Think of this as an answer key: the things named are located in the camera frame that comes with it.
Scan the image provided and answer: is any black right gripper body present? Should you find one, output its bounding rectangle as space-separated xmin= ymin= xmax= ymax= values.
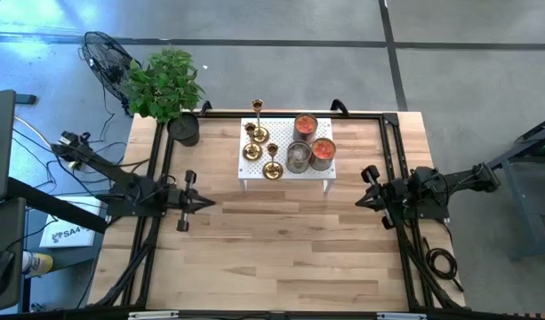
xmin=362 ymin=164 xmax=411 ymax=231

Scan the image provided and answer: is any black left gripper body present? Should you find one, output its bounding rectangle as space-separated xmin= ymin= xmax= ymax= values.
xmin=167 ymin=171 xmax=197 ymax=232

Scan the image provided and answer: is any medium brass candlestick holder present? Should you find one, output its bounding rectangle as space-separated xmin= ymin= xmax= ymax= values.
xmin=242 ymin=122 xmax=264 ymax=163

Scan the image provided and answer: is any short brass candlestick holder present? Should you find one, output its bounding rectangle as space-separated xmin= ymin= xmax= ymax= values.
xmin=261 ymin=142 xmax=285 ymax=181

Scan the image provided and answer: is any silver tin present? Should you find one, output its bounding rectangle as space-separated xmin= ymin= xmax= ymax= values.
xmin=285 ymin=140 xmax=313 ymax=175

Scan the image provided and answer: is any tall brass candlestick holder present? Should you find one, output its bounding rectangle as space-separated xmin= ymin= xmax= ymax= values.
xmin=249 ymin=98 xmax=270 ymax=146

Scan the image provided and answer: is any white perforated metal shelf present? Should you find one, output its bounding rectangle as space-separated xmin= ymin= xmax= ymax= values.
xmin=237 ymin=116 xmax=338 ymax=192

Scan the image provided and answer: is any white printed box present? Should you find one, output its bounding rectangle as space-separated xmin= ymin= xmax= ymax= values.
xmin=39 ymin=195 xmax=103 ymax=249

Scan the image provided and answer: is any green plant in black pot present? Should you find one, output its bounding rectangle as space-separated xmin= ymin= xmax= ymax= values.
xmin=120 ymin=46 xmax=206 ymax=148

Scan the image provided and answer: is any black stand beam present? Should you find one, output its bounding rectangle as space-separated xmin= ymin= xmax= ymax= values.
xmin=5 ymin=176 xmax=109 ymax=236

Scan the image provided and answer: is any blue-grey metal stand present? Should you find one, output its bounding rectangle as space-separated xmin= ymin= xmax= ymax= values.
xmin=480 ymin=113 xmax=545 ymax=261

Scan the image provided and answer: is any yellow spray can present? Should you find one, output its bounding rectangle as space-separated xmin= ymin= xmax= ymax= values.
xmin=21 ymin=250 xmax=54 ymax=277

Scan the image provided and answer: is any black floor fan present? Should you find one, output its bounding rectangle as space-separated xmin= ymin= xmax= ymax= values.
xmin=78 ymin=30 xmax=136 ymax=107

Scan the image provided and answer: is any black desk mat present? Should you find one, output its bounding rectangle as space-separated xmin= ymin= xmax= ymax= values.
xmin=0 ymin=197 xmax=28 ymax=312

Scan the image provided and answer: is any black laptop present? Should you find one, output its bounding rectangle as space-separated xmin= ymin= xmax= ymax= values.
xmin=0 ymin=89 xmax=17 ymax=204

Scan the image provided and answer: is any coiled black cable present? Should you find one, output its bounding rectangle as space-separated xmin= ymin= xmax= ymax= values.
xmin=421 ymin=237 xmax=465 ymax=293

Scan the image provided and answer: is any black aluminium table frame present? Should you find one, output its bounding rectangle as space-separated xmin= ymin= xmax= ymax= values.
xmin=88 ymin=98 xmax=467 ymax=315

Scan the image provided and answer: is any black floor cable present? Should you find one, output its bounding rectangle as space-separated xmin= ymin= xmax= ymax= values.
xmin=12 ymin=88 xmax=129 ymax=188

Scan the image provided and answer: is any silver aluminium bracket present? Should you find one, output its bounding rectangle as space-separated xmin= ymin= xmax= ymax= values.
xmin=376 ymin=312 xmax=428 ymax=320
xmin=127 ymin=310 xmax=180 ymax=320

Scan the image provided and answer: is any cream floor cable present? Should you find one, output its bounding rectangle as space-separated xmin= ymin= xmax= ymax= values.
xmin=13 ymin=116 xmax=55 ymax=150

